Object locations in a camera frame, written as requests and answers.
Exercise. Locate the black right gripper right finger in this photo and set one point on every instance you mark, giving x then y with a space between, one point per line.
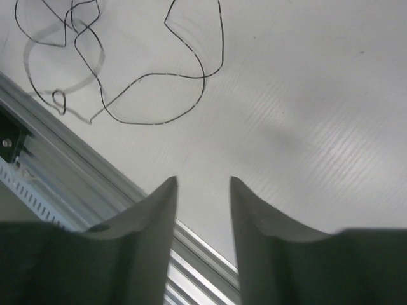
282 261

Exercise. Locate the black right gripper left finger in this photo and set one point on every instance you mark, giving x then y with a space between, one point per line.
123 260

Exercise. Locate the aluminium mounting rail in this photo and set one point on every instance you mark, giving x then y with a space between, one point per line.
87 190

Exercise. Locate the white slotted cable duct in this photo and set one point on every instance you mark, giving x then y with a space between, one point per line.
31 198

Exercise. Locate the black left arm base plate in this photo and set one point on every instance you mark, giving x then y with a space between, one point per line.
13 134

